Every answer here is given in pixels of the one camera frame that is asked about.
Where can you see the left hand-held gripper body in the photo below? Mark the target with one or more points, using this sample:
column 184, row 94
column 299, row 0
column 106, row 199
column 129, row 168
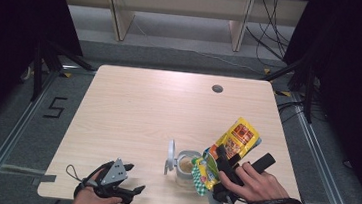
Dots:
column 115, row 172

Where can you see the yellow spouted pouch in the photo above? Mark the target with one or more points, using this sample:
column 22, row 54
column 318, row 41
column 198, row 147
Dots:
column 241, row 134

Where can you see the clear container with white lid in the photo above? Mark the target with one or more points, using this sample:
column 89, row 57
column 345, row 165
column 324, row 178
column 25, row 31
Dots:
column 181, row 177

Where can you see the person's right hand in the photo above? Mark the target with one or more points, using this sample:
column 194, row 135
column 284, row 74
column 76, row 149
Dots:
column 261, row 190

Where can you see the person's left hand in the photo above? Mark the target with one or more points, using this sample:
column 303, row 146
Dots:
column 90, row 203

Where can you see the grey tape strip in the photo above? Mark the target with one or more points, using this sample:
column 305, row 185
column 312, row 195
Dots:
column 44, row 179

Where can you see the yellow tape piece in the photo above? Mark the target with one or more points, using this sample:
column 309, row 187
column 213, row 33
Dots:
column 267, row 70
column 67, row 75
column 283, row 93

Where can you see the black metal stand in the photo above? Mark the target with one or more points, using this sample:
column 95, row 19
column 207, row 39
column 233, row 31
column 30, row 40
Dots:
column 37, row 74
column 309, row 94

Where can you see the light wooden shelf unit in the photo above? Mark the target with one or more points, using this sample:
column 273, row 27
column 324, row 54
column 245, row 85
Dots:
column 178, row 1

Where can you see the metal floor rail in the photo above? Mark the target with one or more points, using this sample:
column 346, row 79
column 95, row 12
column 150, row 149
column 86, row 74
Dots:
column 17, row 136
column 321, row 162

